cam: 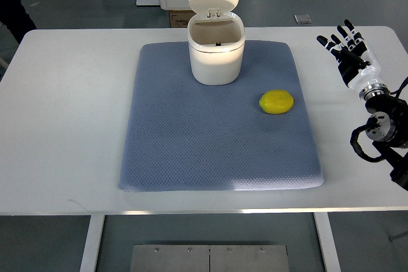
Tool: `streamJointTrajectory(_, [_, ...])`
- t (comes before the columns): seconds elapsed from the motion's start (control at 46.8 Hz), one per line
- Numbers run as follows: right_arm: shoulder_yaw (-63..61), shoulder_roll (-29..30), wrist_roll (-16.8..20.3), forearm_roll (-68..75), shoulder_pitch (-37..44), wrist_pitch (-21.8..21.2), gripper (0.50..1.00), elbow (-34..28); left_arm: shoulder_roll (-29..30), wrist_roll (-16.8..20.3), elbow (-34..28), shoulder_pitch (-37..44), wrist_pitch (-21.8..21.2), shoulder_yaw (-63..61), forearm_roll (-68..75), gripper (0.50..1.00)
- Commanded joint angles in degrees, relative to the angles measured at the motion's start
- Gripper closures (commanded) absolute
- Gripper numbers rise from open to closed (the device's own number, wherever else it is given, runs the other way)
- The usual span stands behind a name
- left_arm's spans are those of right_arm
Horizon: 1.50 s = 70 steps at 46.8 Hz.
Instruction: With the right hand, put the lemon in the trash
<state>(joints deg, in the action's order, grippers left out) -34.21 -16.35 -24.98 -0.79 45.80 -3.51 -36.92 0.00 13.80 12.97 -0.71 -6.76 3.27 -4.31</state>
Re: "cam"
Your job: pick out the grey floor plate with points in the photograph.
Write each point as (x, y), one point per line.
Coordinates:
(302, 18)

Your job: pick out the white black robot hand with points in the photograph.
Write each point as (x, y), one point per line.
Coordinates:
(357, 63)

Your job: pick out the brown cardboard box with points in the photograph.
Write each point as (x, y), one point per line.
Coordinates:
(180, 18)

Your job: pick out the right white table leg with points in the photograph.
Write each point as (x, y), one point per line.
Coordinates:
(326, 242)

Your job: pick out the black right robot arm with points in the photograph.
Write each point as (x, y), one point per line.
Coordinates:
(387, 128)

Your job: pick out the white table leg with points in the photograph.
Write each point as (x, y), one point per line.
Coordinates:
(326, 242)
(92, 243)

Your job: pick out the person in dark clothes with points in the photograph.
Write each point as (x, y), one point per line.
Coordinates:
(16, 19)

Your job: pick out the yellow lemon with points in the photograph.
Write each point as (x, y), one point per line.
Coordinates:
(276, 102)

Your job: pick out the left white table leg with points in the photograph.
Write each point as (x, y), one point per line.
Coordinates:
(92, 243)

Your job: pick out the blue textured mat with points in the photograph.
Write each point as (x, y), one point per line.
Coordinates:
(183, 135)

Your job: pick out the white trash can open lid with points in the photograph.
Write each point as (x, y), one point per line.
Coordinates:
(216, 38)

